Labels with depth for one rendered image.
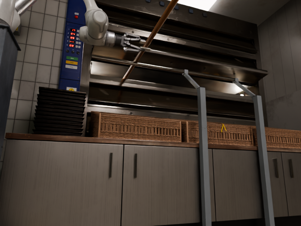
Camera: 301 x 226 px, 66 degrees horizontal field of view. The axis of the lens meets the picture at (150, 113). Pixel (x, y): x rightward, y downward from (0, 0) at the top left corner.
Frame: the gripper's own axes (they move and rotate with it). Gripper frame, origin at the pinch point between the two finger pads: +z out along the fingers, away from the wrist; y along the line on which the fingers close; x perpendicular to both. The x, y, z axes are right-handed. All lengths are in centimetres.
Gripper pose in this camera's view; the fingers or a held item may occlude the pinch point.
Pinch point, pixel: (145, 45)
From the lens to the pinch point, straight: 158.3
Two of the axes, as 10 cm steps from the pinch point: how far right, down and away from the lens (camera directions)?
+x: 3.3, -2.2, -9.2
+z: 9.4, 0.9, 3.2
